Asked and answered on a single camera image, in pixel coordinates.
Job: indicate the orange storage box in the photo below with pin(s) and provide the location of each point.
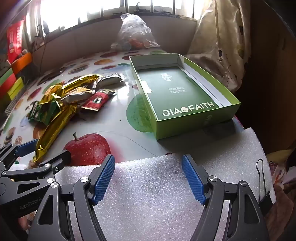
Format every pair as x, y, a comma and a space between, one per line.
22, 62

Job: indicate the green cardboard gift box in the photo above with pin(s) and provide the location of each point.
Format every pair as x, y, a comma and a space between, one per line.
185, 97

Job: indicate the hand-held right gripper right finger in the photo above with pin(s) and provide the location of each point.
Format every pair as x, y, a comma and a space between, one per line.
193, 179

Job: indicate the clear plastic bag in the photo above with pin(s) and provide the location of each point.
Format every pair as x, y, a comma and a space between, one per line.
134, 30

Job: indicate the barred window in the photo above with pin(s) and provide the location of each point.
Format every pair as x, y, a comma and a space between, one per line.
69, 14

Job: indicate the black binder clip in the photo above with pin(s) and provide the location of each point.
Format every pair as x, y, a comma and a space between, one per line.
266, 200

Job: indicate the white foam sheet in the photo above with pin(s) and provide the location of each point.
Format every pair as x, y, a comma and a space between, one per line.
150, 204

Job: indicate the red and black candy packet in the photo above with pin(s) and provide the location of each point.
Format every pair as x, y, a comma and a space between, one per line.
97, 101

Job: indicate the red printed bag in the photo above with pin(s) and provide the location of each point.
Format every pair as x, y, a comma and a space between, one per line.
15, 39

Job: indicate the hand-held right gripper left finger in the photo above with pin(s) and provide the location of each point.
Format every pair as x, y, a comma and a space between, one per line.
104, 179

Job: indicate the brown wooden cabinet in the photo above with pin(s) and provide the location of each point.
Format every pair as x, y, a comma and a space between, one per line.
266, 81

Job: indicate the heap of colourful clothes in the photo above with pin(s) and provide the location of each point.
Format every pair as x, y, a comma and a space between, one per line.
282, 176

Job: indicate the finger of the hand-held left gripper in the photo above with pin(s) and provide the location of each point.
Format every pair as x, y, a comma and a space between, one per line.
26, 147
61, 158

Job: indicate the cream patterned curtain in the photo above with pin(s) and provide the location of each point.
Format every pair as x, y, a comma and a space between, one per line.
219, 34

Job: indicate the yellow-green storage box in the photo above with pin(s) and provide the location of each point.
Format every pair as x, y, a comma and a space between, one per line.
15, 89

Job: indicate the green chocolate snack packet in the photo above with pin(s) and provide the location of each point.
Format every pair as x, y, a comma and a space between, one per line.
52, 110
35, 113

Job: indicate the long gold snack packet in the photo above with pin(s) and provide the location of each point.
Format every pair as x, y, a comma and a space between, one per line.
78, 81
54, 129

